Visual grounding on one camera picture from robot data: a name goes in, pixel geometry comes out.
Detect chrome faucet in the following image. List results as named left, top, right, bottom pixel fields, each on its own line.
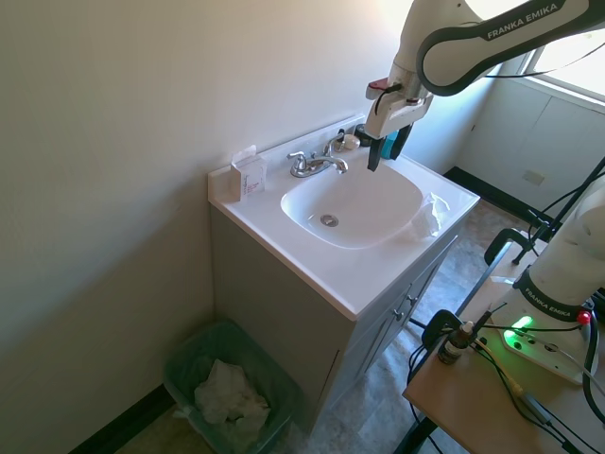
left=285, top=131, right=351, bottom=180

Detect large black clamp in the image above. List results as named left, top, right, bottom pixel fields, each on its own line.
left=483, top=227, right=550, bottom=281

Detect teal container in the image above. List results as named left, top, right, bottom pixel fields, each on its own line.
left=381, top=131, right=399, bottom=162

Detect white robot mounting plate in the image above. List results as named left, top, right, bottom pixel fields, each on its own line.
left=476, top=302, right=585, bottom=386

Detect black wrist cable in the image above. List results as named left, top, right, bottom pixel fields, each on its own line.
left=372, top=81, right=404, bottom=117

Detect window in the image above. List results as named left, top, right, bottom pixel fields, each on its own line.
left=521, top=0, right=605, bottom=108

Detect white cardboard box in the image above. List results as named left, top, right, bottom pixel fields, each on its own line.
left=230, top=144, right=268, bottom=205

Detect brown dropper bottle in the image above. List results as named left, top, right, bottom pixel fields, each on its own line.
left=436, top=321, right=475, bottom=366

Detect green trash bin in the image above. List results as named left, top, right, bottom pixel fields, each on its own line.
left=163, top=318, right=304, bottom=454

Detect white tissue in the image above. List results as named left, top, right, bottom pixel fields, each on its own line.
left=408, top=190, right=453, bottom=240

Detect white sink countertop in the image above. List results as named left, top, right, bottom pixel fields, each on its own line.
left=207, top=112, right=482, bottom=323

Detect grey yellow table cable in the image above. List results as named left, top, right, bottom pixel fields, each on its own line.
left=474, top=336, right=605, bottom=401

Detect grey vanity cabinet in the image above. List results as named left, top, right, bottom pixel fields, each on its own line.
left=209, top=206, right=460, bottom=435

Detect small black clamp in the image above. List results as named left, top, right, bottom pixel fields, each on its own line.
left=420, top=308, right=465, bottom=352

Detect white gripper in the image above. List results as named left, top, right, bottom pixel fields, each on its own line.
left=363, top=92, right=434, bottom=173

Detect crumpled white paper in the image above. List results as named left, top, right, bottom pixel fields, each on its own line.
left=193, top=358, right=272, bottom=426

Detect black cable adapter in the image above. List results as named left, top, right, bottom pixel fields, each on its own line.
left=518, top=391, right=558, bottom=428

